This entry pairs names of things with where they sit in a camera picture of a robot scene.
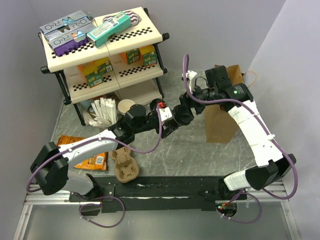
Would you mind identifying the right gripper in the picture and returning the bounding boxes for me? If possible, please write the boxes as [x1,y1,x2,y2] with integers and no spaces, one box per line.
[177,81,217,121]

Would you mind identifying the brown paper bag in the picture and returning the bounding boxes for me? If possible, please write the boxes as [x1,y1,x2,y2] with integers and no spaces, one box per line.
[203,65,253,144]

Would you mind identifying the black white paper cup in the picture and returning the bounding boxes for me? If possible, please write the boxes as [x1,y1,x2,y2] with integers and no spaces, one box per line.
[173,104,194,126]

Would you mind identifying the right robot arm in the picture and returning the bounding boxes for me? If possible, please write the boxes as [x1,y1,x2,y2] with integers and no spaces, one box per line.
[182,59,298,199]

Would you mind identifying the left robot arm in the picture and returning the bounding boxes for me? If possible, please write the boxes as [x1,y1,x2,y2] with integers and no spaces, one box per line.
[28,102,179,201]

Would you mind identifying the purple wavy round pack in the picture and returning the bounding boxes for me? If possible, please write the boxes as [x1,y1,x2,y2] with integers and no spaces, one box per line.
[102,10,141,27]

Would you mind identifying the stacked paper cup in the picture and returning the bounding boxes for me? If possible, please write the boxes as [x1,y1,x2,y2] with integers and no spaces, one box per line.
[117,99,136,116]

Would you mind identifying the yellow green box right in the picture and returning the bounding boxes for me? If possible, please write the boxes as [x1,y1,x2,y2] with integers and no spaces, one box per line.
[139,44,158,67]

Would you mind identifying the cardboard cup carrier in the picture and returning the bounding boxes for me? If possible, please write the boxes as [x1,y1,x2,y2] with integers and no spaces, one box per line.
[108,147,140,183]

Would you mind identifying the cream three-tier shelf rack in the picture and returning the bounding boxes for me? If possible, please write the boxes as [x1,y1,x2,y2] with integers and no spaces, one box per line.
[38,7,170,126]

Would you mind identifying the cup of straws and napkins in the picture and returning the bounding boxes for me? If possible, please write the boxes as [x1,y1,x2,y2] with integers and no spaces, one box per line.
[88,97,118,129]

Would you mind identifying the orange green box right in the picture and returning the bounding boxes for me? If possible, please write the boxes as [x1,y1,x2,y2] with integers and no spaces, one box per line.
[120,48,140,65]

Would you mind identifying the orange snack bag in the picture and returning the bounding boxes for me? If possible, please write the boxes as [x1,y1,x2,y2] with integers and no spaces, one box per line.
[57,135,108,171]

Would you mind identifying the yellow green snack box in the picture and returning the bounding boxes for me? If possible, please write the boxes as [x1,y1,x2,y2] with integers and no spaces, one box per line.
[85,57,113,88]

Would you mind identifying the orange green snack box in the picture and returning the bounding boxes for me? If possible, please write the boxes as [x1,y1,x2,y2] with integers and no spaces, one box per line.
[77,61,99,76]

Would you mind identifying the teal carton box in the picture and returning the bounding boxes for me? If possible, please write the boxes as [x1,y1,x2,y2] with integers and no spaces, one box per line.
[86,12,131,48]

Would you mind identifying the silver blue RO box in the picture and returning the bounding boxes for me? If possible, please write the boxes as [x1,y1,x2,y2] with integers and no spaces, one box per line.
[39,10,93,34]

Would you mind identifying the purple RO box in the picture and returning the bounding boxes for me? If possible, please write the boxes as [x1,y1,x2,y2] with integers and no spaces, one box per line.
[44,22,95,57]

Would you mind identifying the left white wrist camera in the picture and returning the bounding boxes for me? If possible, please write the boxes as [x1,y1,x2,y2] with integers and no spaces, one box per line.
[157,102,173,125]

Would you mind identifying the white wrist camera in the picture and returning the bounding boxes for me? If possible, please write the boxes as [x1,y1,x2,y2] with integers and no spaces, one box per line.
[185,70,198,92]
[157,102,173,125]

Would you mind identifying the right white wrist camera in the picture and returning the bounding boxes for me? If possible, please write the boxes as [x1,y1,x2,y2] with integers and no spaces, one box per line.
[185,70,198,92]

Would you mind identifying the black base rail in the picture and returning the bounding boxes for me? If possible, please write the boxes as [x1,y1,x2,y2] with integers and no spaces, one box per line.
[24,174,288,214]

